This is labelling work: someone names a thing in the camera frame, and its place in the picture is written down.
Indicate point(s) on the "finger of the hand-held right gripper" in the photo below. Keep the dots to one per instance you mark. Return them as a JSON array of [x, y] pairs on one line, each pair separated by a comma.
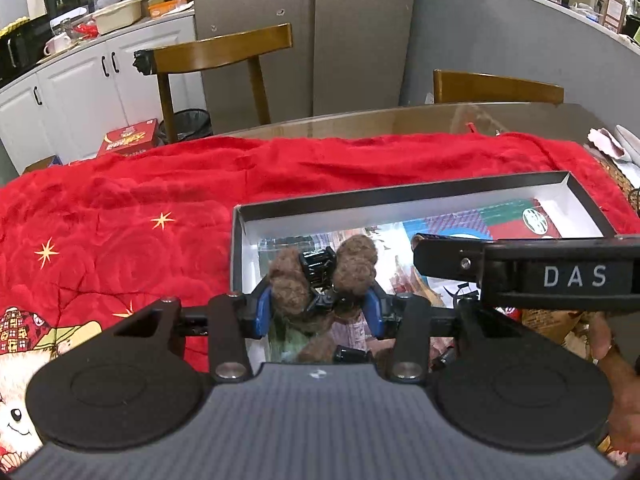
[[445, 260]]

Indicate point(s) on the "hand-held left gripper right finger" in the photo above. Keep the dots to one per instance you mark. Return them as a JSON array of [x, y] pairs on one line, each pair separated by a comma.
[[373, 312]]

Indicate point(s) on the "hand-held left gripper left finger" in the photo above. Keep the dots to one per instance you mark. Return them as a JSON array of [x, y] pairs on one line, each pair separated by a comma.
[[261, 312]]

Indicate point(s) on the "brown fuzzy hair clip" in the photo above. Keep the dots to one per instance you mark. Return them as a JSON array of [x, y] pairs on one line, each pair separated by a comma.
[[300, 285]]

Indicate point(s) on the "shallow black cardboard box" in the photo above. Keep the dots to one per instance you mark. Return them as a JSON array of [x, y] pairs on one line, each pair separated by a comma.
[[400, 200]]

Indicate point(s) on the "red snack bar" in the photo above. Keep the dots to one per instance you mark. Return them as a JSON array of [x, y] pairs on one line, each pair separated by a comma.
[[507, 311]]

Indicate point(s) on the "person's right hand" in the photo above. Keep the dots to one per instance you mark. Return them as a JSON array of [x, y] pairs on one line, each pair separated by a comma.
[[622, 390]]

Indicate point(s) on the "colourful picture book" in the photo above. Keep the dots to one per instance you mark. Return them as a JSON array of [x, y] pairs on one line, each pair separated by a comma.
[[450, 230]]

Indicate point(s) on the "tan triangular snack packet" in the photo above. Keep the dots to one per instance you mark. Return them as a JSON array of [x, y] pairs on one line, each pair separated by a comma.
[[560, 327]]

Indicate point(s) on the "brown woven trivet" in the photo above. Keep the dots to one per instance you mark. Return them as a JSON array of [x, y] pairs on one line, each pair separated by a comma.
[[625, 182]]

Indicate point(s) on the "red bear printed blanket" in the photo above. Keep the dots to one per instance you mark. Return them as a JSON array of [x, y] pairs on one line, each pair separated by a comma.
[[150, 185]]

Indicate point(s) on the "wooden chair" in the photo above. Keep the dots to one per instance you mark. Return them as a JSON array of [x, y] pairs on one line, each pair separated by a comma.
[[220, 52], [495, 87]]

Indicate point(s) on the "black mesh trash bin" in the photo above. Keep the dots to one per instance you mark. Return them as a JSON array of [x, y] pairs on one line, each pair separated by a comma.
[[185, 125]]

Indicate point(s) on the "red gift box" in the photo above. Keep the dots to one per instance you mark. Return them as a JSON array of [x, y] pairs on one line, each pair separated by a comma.
[[127, 139]]

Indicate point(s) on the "open cardboard box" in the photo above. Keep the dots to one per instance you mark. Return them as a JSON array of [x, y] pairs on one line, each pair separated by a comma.
[[42, 164]]

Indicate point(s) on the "silver double door refrigerator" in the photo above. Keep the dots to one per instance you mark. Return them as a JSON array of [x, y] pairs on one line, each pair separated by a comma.
[[300, 35]]

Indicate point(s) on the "white shelf unit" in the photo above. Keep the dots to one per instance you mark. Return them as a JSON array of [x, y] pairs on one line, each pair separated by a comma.
[[550, 7]]

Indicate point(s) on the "black ruffled cloth piece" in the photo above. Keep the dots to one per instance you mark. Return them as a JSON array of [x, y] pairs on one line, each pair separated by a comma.
[[142, 62]]

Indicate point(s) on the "white kitchen cabinet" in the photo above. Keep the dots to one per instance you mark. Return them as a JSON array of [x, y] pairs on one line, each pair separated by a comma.
[[75, 90]]

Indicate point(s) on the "orange flat box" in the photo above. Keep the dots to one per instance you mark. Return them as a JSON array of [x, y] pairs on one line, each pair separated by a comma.
[[170, 7]]

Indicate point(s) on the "beige plastic basin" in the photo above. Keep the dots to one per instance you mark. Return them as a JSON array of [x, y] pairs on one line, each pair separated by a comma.
[[117, 17]]

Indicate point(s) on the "red plastic bag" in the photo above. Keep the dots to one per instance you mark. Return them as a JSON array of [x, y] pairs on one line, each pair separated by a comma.
[[86, 30]]

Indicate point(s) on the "white mug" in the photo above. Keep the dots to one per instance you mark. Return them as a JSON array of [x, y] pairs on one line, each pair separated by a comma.
[[57, 45]]

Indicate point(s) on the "black microwave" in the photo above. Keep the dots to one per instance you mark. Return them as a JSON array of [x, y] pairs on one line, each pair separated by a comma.
[[22, 50]]

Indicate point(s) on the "tray of gold chocolates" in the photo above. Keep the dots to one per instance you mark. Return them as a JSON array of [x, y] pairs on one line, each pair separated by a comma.
[[12, 26]]

